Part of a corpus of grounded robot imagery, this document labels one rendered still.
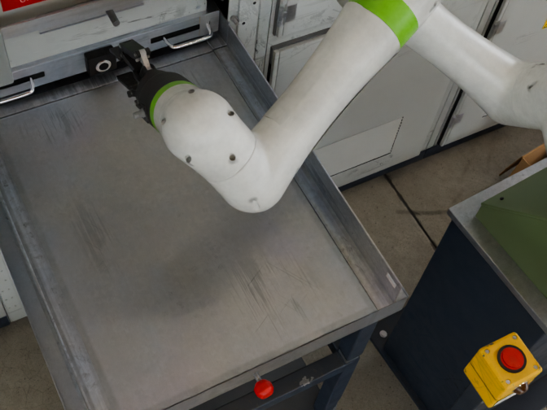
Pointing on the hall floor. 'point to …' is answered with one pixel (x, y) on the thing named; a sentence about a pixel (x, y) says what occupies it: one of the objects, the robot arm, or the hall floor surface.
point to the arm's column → (457, 322)
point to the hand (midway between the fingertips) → (125, 66)
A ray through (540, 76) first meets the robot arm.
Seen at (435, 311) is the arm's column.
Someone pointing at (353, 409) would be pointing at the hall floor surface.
